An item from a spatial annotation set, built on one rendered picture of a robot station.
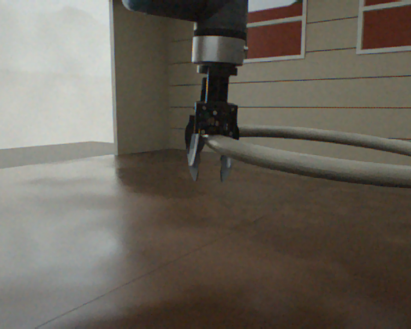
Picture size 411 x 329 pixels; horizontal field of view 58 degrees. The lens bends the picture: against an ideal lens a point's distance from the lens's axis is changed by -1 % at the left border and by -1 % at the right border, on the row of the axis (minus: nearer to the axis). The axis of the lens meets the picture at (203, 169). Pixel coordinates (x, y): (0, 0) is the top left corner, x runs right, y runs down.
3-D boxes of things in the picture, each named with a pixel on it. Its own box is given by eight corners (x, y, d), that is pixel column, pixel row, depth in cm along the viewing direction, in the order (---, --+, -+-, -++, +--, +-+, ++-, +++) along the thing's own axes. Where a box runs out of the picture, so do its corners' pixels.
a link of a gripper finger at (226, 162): (223, 189, 67) (217, 139, 65) (220, 181, 73) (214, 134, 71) (240, 186, 67) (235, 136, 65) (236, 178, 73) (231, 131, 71)
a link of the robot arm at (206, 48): (192, 41, 69) (244, 44, 69) (191, 67, 70) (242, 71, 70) (193, 34, 60) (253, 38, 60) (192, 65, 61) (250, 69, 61)
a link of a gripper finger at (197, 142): (180, 184, 67) (192, 134, 65) (180, 175, 72) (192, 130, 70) (196, 188, 67) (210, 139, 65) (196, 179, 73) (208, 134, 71)
